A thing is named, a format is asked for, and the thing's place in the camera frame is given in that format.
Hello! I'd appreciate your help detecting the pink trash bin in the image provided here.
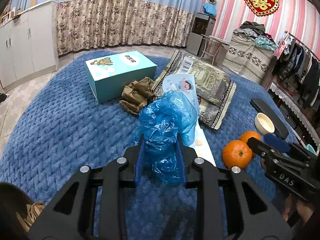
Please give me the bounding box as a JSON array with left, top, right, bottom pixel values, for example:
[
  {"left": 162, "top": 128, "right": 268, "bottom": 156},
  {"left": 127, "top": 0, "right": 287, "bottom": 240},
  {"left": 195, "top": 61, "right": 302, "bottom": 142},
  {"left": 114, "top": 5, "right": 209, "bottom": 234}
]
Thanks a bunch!
[{"left": 1, "top": 182, "right": 45, "bottom": 239}]

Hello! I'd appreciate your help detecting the person's hand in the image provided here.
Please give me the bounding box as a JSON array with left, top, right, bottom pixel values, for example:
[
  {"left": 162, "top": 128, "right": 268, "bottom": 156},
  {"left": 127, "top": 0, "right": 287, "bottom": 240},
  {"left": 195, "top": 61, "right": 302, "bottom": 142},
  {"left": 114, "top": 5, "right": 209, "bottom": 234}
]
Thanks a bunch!
[{"left": 282, "top": 195, "right": 316, "bottom": 224}]

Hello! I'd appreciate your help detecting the patterned covered clothes pile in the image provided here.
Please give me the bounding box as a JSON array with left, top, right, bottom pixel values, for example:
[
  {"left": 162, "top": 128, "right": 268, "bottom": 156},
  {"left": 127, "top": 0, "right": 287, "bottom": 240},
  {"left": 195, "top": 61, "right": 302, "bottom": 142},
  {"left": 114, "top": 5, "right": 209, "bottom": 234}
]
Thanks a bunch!
[{"left": 222, "top": 21, "right": 277, "bottom": 83}]

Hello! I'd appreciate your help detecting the clothes rack with garments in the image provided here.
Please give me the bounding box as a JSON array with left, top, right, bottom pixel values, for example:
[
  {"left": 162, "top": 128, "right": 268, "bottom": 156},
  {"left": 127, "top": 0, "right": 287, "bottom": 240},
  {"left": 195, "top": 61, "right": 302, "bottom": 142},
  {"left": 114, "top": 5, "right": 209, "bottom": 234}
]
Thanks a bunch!
[{"left": 272, "top": 31, "right": 319, "bottom": 112}]

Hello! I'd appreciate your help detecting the grey water dispenser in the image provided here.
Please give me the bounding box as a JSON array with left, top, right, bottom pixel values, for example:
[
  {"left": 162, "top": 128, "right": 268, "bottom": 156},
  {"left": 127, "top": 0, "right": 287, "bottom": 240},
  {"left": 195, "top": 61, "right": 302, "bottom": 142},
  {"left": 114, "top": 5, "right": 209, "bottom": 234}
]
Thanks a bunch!
[{"left": 186, "top": 12, "right": 216, "bottom": 56}]

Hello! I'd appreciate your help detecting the grey snack bag upper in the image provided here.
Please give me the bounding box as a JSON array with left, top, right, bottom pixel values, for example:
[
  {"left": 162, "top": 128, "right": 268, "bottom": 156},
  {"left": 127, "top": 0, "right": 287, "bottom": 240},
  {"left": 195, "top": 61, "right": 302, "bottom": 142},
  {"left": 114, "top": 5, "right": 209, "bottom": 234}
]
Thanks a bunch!
[{"left": 151, "top": 49, "right": 232, "bottom": 106}]

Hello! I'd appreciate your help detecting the light blue plastic basket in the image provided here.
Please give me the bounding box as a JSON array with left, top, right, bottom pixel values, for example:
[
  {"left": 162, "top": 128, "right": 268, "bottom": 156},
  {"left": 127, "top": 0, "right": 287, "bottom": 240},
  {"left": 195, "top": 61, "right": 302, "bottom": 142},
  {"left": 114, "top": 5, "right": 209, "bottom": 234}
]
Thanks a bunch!
[{"left": 305, "top": 144, "right": 317, "bottom": 155}]

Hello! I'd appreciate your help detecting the small cream bowl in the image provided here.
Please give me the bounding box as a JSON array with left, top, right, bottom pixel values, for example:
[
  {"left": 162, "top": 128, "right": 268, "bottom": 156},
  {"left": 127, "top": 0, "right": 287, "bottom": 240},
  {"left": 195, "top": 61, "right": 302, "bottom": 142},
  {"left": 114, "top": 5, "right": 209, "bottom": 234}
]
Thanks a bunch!
[{"left": 254, "top": 113, "right": 275, "bottom": 135}]

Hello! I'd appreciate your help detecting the orange mandarin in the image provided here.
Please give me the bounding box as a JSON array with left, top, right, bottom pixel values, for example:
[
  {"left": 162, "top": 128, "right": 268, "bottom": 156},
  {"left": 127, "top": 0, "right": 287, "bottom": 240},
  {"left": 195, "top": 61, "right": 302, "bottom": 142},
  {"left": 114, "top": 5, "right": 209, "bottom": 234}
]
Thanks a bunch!
[
  {"left": 239, "top": 131, "right": 261, "bottom": 159},
  {"left": 222, "top": 140, "right": 253, "bottom": 170}
]

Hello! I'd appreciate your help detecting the orange mandarin front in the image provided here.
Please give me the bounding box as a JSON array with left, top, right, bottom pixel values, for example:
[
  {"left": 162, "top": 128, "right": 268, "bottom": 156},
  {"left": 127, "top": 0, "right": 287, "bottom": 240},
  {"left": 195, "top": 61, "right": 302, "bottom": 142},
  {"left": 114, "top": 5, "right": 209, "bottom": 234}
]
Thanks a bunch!
[{"left": 222, "top": 140, "right": 253, "bottom": 170}]

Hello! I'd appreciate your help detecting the low lace-covered tv stand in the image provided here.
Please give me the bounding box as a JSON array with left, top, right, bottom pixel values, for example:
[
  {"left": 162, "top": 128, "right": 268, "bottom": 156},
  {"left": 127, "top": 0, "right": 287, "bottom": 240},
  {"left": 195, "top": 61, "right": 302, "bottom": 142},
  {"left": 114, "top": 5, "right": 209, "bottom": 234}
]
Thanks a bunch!
[{"left": 268, "top": 82, "right": 319, "bottom": 155}]

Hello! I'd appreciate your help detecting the blue fluffy table cover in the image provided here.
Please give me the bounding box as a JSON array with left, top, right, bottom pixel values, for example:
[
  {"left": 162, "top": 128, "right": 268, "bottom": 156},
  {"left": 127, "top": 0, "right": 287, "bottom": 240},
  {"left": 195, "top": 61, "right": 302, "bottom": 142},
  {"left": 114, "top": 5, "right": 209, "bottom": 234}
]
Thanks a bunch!
[{"left": 0, "top": 50, "right": 299, "bottom": 240}]

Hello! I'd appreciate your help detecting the floral beige curtain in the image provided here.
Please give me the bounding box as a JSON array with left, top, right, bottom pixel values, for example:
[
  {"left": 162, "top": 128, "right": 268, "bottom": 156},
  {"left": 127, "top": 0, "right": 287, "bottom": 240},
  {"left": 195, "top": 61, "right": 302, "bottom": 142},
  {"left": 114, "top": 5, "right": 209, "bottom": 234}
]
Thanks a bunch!
[{"left": 56, "top": 0, "right": 195, "bottom": 55}]

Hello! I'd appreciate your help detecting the grey snack bag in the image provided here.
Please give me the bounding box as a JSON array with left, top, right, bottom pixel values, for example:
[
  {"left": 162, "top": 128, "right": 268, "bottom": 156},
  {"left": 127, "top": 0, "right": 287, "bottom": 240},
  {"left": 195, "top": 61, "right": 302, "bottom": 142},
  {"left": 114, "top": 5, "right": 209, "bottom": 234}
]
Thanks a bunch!
[
  {"left": 197, "top": 81, "right": 236, "bottom": 130},
  {"left": 151, "top": 49, "right": 232, "bottom": 106}
]

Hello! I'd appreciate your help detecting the orange mandarin rear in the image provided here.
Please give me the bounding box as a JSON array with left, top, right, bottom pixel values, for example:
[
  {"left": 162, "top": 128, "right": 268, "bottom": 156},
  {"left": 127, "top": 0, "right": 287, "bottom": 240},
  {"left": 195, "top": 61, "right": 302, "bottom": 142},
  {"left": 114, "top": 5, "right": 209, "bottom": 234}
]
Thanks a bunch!
[{"left": 239, "top": 131, "right": 261, "bottom": 159}]

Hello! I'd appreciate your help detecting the crumpled brown paper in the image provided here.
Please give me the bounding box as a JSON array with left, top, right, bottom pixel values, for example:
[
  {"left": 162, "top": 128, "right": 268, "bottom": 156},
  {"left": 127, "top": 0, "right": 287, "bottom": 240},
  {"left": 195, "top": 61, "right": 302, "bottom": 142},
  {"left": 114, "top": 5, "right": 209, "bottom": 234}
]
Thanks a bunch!
[{"left": 119, "top": 77, "right": 156, "bottom": 116}]

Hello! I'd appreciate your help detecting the teal cardboard box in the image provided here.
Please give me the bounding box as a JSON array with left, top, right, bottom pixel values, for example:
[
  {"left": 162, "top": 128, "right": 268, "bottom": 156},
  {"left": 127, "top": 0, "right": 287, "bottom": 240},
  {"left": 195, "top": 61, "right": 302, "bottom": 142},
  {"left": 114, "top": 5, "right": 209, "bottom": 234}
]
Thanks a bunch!
[{"left": 86, "top": 51, "right": 157, "bottom": 103}]

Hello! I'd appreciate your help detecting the small folding table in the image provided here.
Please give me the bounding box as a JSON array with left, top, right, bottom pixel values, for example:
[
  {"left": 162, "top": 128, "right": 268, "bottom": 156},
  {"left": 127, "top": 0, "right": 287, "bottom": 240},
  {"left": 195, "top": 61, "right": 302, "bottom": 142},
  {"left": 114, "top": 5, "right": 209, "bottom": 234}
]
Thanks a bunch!
[{"left": 200, "top": 35, "right": 229, "bottom": 65}]

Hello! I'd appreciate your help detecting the light blue cartoon packaging card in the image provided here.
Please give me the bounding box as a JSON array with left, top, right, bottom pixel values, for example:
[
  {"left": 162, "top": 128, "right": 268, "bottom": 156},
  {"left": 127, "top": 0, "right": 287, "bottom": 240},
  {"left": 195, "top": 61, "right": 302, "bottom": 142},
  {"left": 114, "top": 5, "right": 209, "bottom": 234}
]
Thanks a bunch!
[{"left": 162, "top": 74, "right": 216, "bottom": 165}]

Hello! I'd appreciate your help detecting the blue-wrapped potted plant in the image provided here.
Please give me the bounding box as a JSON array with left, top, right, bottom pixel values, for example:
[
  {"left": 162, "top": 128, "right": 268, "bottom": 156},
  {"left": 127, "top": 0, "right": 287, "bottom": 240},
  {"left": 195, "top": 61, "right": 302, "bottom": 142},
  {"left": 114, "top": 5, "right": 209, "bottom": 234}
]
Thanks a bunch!
[{"left": 202, "top": 0, "right": 217, "bottom": 18}]

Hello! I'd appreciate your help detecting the blue plastic bag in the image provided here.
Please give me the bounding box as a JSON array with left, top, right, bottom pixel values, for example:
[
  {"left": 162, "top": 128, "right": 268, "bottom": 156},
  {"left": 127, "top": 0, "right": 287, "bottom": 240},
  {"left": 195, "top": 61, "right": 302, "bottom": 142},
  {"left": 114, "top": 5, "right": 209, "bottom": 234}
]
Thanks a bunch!
[{"left": 134, "top": 93, "right": 184, "bottom": 185}]

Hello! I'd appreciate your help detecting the grey snack bag lower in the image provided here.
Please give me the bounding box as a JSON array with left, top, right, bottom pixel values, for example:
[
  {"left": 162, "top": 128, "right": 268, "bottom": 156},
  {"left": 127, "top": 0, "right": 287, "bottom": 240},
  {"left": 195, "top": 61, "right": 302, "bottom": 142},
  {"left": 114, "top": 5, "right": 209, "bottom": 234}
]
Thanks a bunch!
[{"left": 197, "top": 81, "right": 236, "bottom": 130}]

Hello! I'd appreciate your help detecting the black glasses case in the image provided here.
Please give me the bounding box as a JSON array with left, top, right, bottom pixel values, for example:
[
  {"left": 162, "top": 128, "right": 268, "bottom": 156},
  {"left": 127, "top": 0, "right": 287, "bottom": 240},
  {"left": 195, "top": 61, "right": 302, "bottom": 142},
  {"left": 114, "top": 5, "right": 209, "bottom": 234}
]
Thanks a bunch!
[{"left": 250, "top": 98, "right": 289, "bottom": 140}]

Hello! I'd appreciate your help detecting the white cabinet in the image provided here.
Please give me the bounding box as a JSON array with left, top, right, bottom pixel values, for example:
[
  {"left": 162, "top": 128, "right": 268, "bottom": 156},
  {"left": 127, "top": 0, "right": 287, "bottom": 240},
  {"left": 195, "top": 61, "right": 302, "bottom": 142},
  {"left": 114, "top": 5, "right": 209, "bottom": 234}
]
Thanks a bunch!
[{"left": 1, "top": 0, "right": 59, "bottom": 91}]

